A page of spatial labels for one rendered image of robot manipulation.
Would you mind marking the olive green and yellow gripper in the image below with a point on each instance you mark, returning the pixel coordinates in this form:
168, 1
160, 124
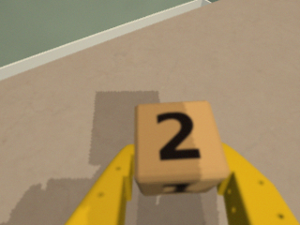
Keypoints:
250, 198

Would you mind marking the tan wooden number cube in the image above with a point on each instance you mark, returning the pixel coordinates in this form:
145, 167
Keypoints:
177, 148

